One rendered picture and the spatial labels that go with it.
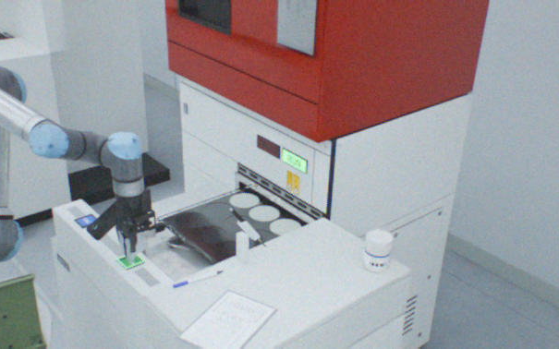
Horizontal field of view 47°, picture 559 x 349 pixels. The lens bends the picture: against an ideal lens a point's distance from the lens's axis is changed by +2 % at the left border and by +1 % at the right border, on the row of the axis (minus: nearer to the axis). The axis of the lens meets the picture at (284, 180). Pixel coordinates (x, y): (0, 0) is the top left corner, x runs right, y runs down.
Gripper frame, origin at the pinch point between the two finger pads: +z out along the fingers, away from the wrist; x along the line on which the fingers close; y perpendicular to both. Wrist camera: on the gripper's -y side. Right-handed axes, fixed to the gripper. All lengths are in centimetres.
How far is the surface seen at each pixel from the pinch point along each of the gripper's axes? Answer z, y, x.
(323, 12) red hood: -62, 54, -14
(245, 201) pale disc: 7, 52, 16
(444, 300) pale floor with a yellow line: 98, 166, 3
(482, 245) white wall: 86, 207, 11
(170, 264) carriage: 9.4, 14.0, 2.4
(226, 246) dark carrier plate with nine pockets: 7.5, 30.6, -2.5
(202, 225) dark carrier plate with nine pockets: 7.5, 31.6, 11.8
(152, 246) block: 7.0, 13.0, 10.3
